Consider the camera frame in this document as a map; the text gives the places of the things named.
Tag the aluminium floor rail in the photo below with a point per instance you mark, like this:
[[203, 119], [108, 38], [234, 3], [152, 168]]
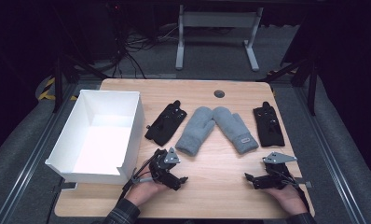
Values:
[[34, 155], [329, 155]]

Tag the plain grey mitten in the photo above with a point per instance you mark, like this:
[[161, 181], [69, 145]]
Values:
[[196, 130]]

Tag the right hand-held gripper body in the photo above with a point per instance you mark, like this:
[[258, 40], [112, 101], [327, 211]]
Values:
[[275, 174]]

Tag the white box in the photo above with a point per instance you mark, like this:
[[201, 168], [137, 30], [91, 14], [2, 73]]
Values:
[[106, 140]]

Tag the white desk frame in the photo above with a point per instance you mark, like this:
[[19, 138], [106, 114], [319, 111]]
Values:
[[217, 20]]

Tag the person's left hand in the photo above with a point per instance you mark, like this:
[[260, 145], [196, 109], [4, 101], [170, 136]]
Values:
[[143, 191]]

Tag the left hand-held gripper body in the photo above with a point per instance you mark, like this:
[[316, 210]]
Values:
[[165, 169]]

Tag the person's right hand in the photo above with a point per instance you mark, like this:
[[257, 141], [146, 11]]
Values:
[[287, 197]]

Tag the grey mitten with label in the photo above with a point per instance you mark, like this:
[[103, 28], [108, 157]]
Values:
[[236, 130]]

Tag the grey round table grommet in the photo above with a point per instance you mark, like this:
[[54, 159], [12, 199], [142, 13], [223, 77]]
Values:
[[219, 94]]

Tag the black glove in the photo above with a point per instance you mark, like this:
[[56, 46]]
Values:
[[269, 127], [166, 124]]

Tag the grey table bracket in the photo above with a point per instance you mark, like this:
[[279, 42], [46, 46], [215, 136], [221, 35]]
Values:
[[305, 183]]

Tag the yellow black floor tape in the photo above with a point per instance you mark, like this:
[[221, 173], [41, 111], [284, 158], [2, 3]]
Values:
[[48, 88]]

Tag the black metal stand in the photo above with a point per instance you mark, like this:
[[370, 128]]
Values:
[[312, 84], [58, 84]]

